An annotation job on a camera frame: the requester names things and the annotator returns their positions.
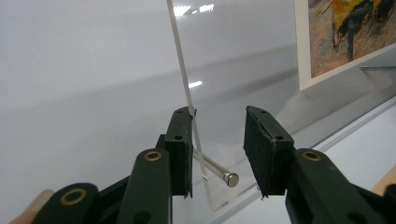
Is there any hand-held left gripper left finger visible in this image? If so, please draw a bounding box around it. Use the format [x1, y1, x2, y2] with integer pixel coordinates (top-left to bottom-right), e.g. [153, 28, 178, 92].
[163, 105, 196, 199]

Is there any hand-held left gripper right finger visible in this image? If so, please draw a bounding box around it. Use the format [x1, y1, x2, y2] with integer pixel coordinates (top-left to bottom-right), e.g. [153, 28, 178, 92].
[243, 105, 296, 199]

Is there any silver metal frame pin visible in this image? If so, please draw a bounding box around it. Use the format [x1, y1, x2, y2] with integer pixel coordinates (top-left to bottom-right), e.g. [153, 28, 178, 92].
[192, 147, 240, 189]

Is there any clear acrylic picture frame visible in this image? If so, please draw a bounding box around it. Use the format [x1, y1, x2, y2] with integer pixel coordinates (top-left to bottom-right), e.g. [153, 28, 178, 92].
[165, 0, 396, 214]

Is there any colourful art print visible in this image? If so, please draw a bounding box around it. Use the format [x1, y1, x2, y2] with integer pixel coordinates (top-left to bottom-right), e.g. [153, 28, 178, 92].
[293, 0, 396, 91]

